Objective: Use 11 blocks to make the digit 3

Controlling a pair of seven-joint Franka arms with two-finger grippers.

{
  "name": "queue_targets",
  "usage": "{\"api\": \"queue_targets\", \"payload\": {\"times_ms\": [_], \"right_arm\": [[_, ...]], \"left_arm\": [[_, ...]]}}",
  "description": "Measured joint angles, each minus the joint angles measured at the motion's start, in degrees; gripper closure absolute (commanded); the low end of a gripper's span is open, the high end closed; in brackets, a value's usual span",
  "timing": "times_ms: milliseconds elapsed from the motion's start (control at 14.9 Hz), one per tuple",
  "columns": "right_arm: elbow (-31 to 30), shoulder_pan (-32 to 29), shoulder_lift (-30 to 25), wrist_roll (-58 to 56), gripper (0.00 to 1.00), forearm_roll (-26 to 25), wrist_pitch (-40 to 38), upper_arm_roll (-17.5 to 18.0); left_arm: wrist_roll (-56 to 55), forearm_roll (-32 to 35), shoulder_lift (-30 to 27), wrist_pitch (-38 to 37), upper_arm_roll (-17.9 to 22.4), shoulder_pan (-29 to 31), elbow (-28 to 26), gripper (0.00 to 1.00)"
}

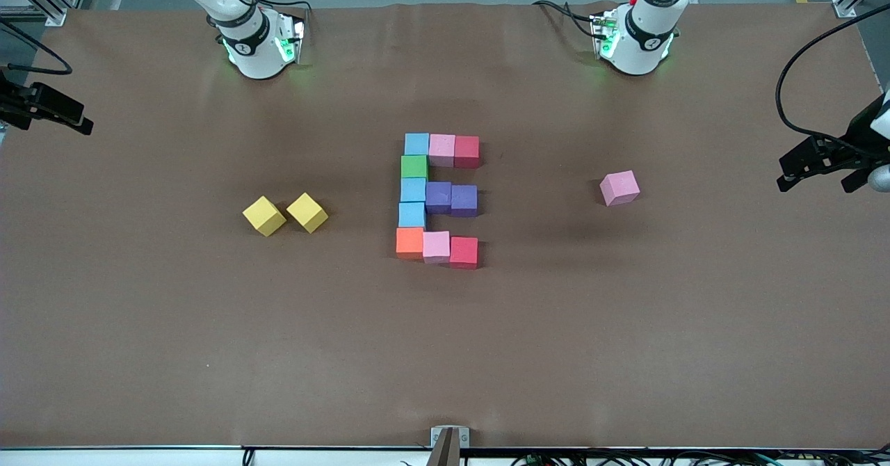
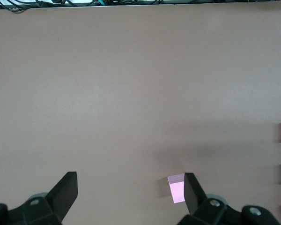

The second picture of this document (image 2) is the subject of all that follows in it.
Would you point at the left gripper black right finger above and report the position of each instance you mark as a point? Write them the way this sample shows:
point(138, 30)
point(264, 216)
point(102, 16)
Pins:
point(196, 201)

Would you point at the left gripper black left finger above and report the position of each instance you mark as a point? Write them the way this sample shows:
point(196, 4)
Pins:
point(63, 199)

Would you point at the pink foam cube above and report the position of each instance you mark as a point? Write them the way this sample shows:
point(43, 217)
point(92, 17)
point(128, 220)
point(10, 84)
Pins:
point(176, 191)

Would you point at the brown table mat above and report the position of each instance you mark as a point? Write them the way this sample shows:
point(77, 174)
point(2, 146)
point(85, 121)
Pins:
point(131, 82)

